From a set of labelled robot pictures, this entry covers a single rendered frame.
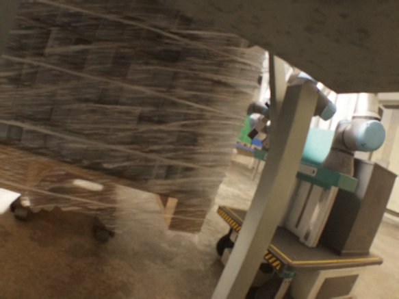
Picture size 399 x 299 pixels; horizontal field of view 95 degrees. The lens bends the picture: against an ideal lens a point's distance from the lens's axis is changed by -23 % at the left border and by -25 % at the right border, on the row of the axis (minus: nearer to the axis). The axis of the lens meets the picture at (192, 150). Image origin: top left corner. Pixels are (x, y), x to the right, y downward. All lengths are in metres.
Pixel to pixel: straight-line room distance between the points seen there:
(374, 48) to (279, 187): 0.23
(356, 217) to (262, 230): 0.99
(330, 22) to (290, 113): 0.19
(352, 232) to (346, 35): 1.21
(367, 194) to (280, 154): 1.03
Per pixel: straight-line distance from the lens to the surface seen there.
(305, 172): 1.11
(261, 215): 0.37
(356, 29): 0.23
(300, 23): 0.23
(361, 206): 1.34
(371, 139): 0.95
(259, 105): 1.28
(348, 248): 1.41
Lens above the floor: 0.68
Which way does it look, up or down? 4 degrees down
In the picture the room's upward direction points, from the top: 17 degrees clockwise
